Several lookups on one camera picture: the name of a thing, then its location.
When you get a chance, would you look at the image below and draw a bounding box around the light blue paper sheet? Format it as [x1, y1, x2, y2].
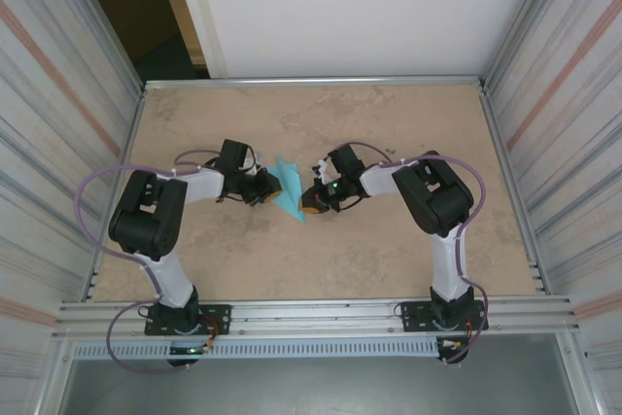
[269, 155, 310, 225]

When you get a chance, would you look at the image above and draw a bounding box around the grey metal sheet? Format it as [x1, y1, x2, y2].
[57, 356, 579, 415]

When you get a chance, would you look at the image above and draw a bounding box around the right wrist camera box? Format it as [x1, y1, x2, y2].
[312, 157, 335, 182]

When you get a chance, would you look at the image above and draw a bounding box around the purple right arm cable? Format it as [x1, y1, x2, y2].
[345, 141, 489, 366]

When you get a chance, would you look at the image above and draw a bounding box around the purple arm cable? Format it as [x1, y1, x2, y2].
[77, 147, 229, 374]
[345, 141, 489, 366]

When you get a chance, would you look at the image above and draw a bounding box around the aluminium table edge rail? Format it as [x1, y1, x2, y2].
[478, 84, 553, 295]
[143, 75, 487, 91]
[86, 86, 147, 302]

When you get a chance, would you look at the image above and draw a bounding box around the long aluminium mounting rail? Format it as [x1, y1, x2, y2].
[51, 294, 582, 341]

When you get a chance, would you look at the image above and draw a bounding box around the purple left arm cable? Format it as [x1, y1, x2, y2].
[77, 147, 229, 374]

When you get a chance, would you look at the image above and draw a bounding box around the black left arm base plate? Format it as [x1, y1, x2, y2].
[144, 304, 232, 337]

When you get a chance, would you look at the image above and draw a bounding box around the grey slotted cable duct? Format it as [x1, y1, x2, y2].
[71, 339, 441, 360]

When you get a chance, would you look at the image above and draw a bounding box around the cream door frame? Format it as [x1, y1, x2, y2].
[148, 0, 228, 80]

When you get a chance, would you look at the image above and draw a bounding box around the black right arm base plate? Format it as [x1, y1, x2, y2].
[400, 298, 489, 333]

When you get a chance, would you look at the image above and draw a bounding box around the aluminium frame post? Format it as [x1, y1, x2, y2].
[55, 0, 146, 88]
[483, 0, 572, 84]

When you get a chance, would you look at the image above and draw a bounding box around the aluminium frame leg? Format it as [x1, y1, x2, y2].
[36, 339, 74, 415]
[558, 334, 599, 415]

